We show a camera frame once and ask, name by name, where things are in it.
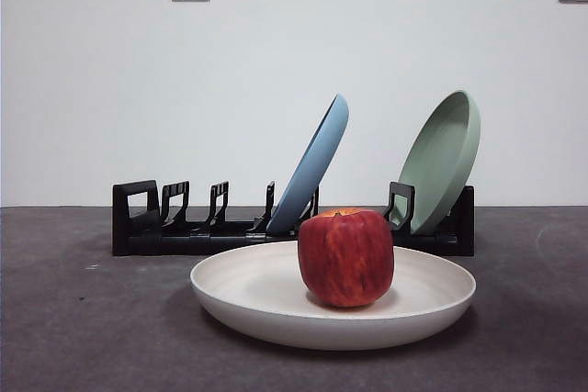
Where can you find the blue round plate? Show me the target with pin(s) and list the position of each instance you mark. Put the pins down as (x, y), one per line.
(317, 162)

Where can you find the black plate rack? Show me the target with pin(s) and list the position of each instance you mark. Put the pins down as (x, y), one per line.
(142, 245)

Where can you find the green round plate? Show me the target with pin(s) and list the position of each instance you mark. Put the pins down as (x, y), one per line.
(436, 167)

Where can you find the red apple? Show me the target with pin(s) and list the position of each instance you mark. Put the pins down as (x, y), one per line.
(347, 259)

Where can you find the pale cream round plate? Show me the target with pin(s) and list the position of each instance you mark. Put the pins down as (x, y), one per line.
(257, 300)

